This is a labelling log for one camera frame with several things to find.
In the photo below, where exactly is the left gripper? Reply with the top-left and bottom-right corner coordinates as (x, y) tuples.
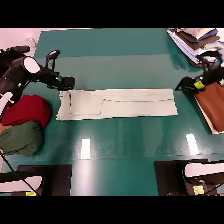
(49, 75), (76, 91)

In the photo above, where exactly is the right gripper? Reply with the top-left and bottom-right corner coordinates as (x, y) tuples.
(180, 75), (207, 93)

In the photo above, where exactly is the white garment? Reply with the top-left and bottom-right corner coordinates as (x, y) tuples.
(55, 87), (179, 122)

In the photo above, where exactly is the brown garment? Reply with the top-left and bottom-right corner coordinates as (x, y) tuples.
(194, 81), (224, 134)

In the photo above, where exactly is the heap of clothes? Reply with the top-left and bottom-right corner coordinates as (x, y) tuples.
(166, 27), (224, 68)

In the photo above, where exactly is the red garment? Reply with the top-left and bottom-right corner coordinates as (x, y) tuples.
(1, 94), (53, 130)

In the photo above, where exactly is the green garment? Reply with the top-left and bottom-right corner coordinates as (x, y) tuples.
(0, 120), (45, 158)

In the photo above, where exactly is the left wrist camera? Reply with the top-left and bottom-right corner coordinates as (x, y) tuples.
(45, 49), (62, 73)

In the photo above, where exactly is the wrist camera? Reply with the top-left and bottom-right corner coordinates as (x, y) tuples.
(45, 49), (62, 73)
(196, 49), (222, 70)

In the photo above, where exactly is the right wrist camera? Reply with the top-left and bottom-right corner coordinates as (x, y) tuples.
(196, 49), (222, 70)

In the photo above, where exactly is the black cable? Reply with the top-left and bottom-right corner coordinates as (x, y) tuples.
(0, 149), (42, 197)

